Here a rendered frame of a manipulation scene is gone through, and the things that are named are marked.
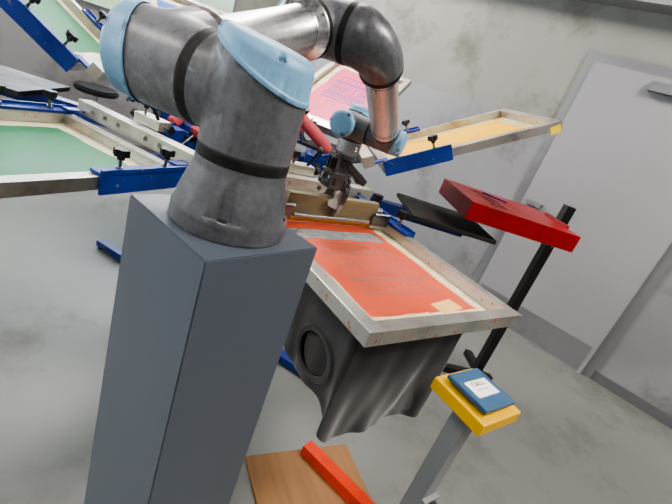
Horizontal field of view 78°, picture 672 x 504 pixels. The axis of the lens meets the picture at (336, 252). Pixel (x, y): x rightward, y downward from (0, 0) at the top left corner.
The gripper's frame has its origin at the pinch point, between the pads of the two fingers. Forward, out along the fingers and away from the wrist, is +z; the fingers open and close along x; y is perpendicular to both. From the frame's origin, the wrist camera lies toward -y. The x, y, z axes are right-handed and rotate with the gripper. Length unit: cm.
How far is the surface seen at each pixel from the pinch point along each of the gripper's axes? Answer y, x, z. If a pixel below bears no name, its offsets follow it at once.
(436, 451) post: 14, 78, 22
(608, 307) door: -262, 17, 44
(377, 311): 17, 50, 5
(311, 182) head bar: -2.6, -20.7, -2.6
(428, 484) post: 14, 80, 30
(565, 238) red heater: -131, 19, -6
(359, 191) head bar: -26.9, -20.7, -2.0
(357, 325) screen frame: 29, 57, 3
